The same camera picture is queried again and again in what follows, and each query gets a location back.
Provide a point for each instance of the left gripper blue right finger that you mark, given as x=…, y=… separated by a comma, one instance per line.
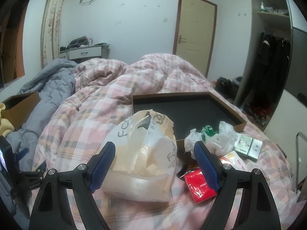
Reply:
x=257, y=208

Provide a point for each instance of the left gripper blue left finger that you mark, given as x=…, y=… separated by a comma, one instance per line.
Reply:
x=51, y=209

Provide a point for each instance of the red tissue pack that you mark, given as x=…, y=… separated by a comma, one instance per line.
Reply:
x=198, y=187

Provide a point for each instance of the green white tissue box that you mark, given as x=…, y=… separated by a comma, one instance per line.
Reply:
x=248, y=147

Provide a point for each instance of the white green plastic bag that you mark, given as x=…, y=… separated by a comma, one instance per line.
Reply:
x=219, y=142

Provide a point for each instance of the beige translucent shopping bag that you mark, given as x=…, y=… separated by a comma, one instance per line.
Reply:
x=145, y=159

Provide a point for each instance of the black yellow wipes pack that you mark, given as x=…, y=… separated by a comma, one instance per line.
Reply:
x=186, y=169

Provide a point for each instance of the open cardboard box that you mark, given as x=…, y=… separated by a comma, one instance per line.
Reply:
x=19, y=107

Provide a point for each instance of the brown tray with black liner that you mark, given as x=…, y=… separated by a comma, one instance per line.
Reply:
x=187, y=111

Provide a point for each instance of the grey quilted blanket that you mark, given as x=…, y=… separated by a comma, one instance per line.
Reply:
x=54, y=83

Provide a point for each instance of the black bag on floor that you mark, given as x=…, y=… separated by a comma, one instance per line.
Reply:
x=228, y=89

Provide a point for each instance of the pink plaid duvet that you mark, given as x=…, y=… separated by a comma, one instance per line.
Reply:
x=103, y=99

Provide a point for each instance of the dark wardrobe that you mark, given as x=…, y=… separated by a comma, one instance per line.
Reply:
x=276, y=60

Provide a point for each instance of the white drawer desk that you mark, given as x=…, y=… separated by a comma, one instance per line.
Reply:
x=82, y=49

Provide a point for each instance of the floral curtain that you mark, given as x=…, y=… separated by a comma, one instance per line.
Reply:
x=50, y=39

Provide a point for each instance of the cream panel door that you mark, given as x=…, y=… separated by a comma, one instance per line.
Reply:
x=195, y=32

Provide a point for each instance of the phone on black clamp mount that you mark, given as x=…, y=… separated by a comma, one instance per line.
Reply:
x=22, y=183

